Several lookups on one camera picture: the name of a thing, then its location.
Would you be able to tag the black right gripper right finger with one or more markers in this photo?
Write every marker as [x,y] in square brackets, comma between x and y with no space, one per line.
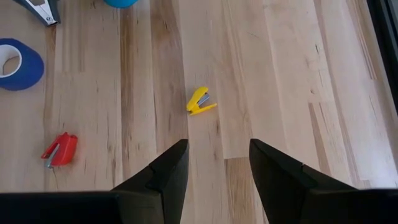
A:
[280,186]

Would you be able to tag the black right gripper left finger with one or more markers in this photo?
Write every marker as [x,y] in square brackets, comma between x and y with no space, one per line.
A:
[168,186]

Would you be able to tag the yellow mini stapler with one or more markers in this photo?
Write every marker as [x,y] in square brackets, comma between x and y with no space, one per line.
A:
[196,98]

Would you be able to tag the purple tape roll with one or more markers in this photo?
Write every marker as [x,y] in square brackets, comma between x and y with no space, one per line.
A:
[31,71]

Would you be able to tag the light blue tape roll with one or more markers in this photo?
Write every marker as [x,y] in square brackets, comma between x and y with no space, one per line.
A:
[121,3]

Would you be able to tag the red mini stapler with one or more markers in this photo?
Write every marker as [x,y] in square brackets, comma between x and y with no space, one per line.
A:
[63,149]

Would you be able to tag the black table frame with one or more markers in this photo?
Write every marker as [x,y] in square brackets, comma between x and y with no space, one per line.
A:
[381,31]

